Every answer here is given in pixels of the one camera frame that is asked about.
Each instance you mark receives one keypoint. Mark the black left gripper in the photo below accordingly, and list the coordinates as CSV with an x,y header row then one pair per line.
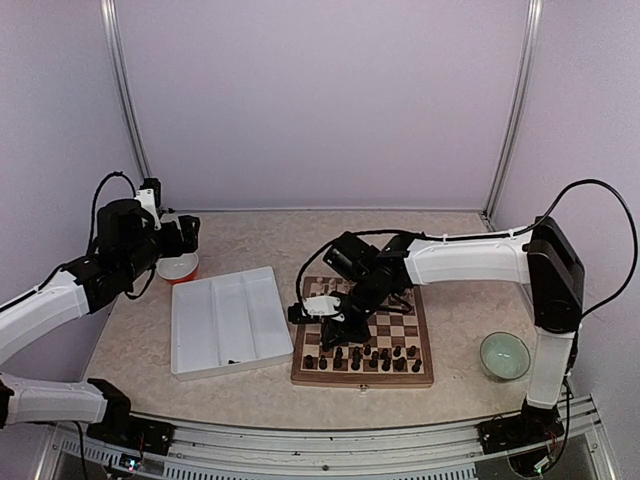
x,y
175,247

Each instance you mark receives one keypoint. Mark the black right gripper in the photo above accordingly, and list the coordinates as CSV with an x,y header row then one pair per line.
x,y
331,330

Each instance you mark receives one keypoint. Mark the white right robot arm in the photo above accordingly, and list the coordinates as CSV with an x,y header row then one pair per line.
x,y
540,257

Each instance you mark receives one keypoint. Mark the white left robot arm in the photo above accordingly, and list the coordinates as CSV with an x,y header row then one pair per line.
x,y
130,240

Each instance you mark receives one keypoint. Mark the black chess piece on board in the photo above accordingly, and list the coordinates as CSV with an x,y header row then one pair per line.
x,y
338,364
356,363

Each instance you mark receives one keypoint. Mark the wooden chess board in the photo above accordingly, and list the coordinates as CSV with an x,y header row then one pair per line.
x,y
403,325

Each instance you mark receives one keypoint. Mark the row of white chess pieces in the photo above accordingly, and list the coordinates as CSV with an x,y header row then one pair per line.
x,y
318,285

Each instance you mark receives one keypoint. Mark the red white bowl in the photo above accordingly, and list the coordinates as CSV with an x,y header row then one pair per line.
x,y
177,270

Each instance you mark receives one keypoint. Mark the white plastic divided tray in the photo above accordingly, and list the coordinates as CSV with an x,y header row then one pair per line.
x,y
237,316

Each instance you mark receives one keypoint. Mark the pale green glass bowl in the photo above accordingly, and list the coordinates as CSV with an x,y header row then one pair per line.
x,y
504,357

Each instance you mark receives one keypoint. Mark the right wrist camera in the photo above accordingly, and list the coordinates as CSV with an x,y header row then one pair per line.
x,y
315,307

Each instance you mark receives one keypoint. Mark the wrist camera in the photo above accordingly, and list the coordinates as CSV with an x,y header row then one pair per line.
x,y
315,307
149,197

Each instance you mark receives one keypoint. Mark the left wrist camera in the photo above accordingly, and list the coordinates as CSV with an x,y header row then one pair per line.
x,y
149,197

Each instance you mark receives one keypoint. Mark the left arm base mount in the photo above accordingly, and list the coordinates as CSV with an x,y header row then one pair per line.
x,y
130,430

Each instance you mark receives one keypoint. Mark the aluminium front rail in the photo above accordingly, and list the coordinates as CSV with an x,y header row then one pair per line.
x,y
198,450

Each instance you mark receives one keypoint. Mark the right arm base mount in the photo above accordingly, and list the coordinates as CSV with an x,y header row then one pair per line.
x,y
531,425

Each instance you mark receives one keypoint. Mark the left aluminium corner post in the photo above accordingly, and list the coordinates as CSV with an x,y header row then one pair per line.
x,y
110,22

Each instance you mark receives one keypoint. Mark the aluminium corner post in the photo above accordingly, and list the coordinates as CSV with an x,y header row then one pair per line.
x,y
525,68
110,22

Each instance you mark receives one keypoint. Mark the right aluminium corner post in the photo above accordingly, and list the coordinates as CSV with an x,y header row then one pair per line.
x,y
525,68

